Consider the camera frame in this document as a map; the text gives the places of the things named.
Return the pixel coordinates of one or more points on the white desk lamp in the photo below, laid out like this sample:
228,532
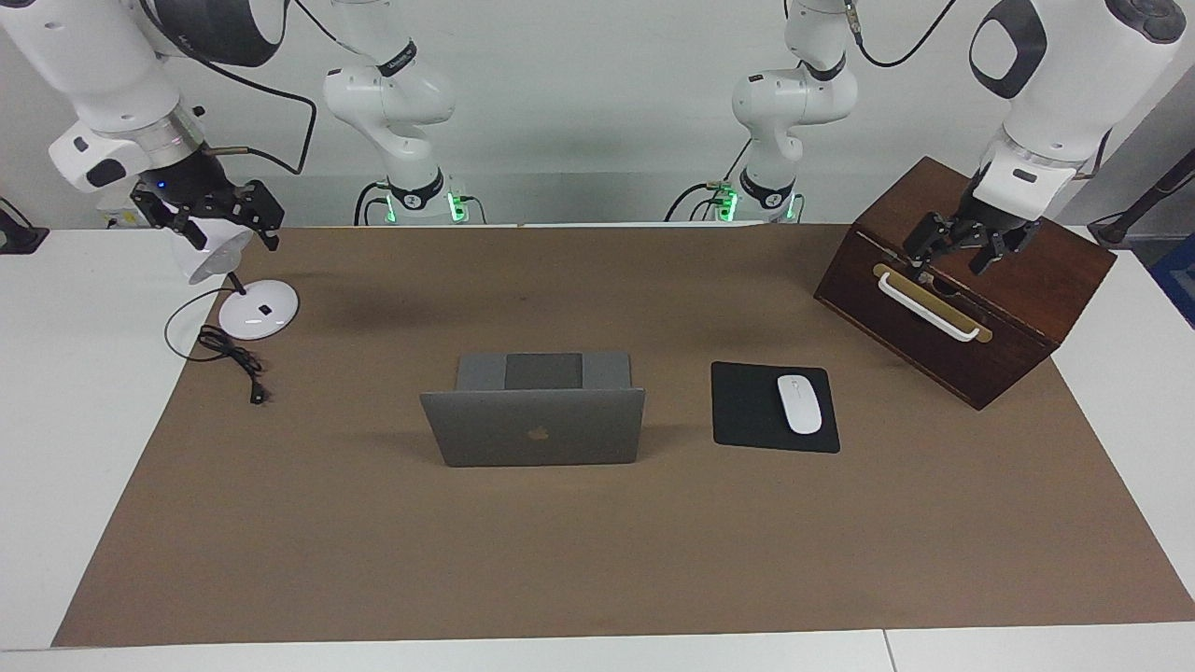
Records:
261,317

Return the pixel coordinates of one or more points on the silver grey laptop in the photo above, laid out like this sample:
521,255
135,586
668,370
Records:
560,429

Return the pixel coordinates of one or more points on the blue object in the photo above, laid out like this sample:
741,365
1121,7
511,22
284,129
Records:
1178,280

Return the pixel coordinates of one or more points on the white computer mouse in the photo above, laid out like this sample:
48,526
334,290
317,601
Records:
799,406

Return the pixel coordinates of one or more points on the black mouse pad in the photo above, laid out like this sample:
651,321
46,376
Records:
742,411

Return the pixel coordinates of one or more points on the brown table mat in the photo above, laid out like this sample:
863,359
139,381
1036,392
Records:
560,560

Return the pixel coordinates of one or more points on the dark brown wooden box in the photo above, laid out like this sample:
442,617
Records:
1027,299

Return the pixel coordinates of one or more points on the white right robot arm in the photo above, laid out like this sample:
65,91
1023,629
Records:
93,65

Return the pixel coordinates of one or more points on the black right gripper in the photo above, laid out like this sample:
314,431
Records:
191,182

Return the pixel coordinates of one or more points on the white power strip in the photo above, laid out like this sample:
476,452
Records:
117,201

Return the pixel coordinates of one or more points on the black stand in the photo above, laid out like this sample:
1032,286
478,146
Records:
1120,224

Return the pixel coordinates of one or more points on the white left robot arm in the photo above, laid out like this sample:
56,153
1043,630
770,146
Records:
1074,84

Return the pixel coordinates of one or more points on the black table clamp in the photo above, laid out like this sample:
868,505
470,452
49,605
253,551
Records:
23,241

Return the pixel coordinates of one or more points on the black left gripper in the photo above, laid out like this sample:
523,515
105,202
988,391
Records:
994,205

